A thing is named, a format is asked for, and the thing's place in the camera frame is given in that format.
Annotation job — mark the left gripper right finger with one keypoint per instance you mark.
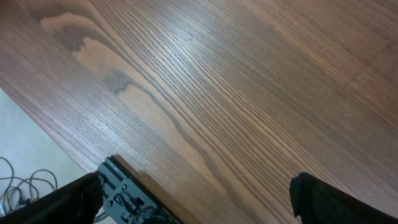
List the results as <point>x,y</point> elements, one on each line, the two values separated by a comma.
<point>316,201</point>

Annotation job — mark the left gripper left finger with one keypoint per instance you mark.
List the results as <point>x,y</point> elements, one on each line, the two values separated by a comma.
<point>75,203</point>

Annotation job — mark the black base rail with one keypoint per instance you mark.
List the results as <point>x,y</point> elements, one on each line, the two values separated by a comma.
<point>126,200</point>

